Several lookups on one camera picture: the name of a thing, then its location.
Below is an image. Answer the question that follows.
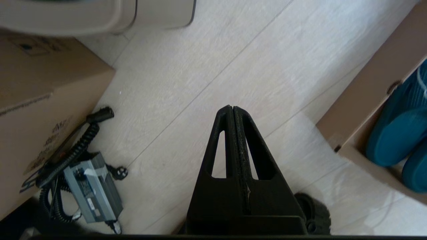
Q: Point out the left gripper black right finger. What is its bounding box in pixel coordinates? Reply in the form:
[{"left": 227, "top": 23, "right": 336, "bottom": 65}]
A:
[{"left": 233, "top": 106, "right": 309, "bottom": 235}]

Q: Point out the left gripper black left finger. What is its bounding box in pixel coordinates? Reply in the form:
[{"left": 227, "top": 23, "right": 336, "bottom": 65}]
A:
[{"left": 185, "top": 105, "right": 250, "bottom": 235}]

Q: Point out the brown cardboard shoe box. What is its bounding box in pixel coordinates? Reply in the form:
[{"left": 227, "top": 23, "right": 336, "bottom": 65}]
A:
[{"left": 315, "top": 0, "right": 427, "bottom": 204}]

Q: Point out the blue rubber slipper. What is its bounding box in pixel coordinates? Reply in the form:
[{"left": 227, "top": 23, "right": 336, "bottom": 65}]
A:
[
  {"left": 365, "top": 60, "right": 427, "bottom": 167},
  {"left": 401, "top": 140, "right": 427, "bottom": 194}
]

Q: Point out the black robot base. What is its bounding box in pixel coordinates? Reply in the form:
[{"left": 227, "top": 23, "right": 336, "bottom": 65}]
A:
[{"left": 0, "top": 197, "right": 110, "bottom": 235}]

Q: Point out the black ribbed wheel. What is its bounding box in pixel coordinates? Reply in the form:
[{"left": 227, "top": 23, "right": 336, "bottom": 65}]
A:
[{"left": 295, "top": 193, "right": 331, "bottom": 234}]

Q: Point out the black power plug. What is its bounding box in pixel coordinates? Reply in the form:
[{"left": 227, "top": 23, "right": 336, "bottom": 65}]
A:
[{"left": 106, "top": 165, "right": 128, "bottom": 181}]

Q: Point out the grey battery charger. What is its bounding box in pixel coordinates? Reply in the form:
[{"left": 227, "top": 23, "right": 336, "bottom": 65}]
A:
[{"left": 63, "top": 152, "right": 123, "bottom": 224}]

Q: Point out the printed cardboard carton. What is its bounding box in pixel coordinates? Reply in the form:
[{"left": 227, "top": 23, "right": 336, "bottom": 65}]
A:
[{"left": 0, "top": 32, "right": 116, "bottom": 220}]

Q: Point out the brown plastic trash bin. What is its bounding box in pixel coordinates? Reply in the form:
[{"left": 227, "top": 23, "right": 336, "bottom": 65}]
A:
[{"left": 0, "top": 0, "right": 196, "bottom": 36}]

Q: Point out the black coiled cable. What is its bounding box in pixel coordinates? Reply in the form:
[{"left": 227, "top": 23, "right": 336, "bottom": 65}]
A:
[{"left": 36, "top": 107, "right": 114, "bottom": 223}]

